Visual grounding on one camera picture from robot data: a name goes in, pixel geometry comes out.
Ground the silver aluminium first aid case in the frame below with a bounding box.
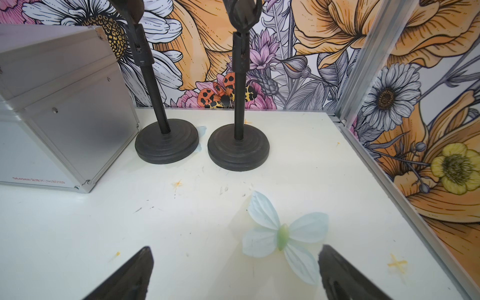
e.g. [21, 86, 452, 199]
[1, 24, 140, 193]

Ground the black stand pole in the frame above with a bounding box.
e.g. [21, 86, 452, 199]
[109, 0, 171, 135]

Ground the black round stand base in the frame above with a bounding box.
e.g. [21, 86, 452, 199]
[207, 124, 270, 172]

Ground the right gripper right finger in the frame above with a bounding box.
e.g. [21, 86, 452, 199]
[318, 244, 391, 300]

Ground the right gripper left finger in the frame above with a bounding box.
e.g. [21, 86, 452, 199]
[84, 246, 154, 300]

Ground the black microphone clip pole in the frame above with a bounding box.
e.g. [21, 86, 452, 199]
[224, 0, 263, 140]

